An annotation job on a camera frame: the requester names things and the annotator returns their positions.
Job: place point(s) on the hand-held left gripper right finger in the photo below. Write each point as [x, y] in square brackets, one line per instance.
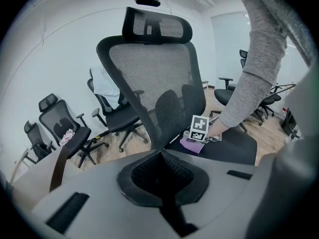
[224, 195]

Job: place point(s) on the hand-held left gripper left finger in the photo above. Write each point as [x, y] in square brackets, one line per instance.
[94, 195]

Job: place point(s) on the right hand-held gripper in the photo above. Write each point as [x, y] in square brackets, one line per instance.
[199, 126]

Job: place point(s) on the purple wiping cloth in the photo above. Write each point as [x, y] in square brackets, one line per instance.
[190, 147]

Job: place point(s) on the person's right forearm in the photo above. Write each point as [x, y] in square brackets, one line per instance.
[249, 96]

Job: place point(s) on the pink and white cloth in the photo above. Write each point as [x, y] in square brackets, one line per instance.
[67, 137]

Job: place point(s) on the pale wooden desk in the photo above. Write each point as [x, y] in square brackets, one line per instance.
[25, 155]

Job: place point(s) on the small red box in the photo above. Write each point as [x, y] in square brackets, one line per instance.
[284, 110]

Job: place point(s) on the white garment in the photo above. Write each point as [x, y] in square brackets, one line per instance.
[104, 88]

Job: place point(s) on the person's own body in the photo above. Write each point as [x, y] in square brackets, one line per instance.
[274, 4]

